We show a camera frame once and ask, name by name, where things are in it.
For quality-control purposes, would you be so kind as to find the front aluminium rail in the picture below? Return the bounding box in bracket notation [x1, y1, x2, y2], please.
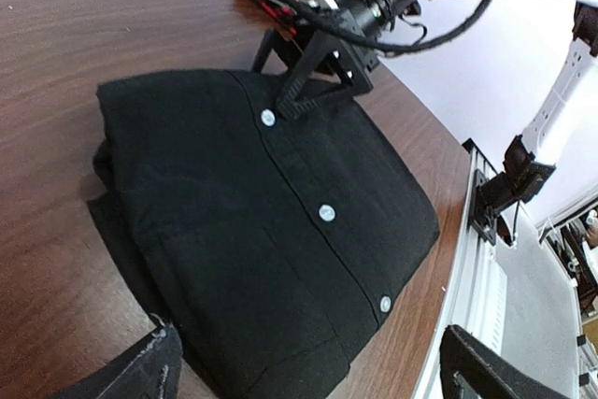
[415, 136, 580, 399]

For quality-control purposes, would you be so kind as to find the black long sleeve shirt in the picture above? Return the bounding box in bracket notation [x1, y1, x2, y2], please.
[89, 69, 439, 398]

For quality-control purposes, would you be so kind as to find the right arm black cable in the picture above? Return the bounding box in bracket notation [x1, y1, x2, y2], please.
[251, 0, 508, 57]

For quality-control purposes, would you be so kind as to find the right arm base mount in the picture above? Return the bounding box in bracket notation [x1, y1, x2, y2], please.
[468, 135, 556, 245]

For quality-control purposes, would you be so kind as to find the red black plaid shirt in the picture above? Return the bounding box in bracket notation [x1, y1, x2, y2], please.
[259, 1, 297, 36]

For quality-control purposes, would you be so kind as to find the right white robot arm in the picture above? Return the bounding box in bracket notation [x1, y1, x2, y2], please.
[383, 0, 576, 164]

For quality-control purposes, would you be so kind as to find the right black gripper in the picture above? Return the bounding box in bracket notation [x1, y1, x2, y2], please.
[250, 24, 378, 120]

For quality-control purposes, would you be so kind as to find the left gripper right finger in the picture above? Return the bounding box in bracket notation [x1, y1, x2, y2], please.
[440, 324, 565, 398]

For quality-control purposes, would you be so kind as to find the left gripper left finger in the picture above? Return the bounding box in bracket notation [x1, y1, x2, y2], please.
[53, 323, 183, 399]

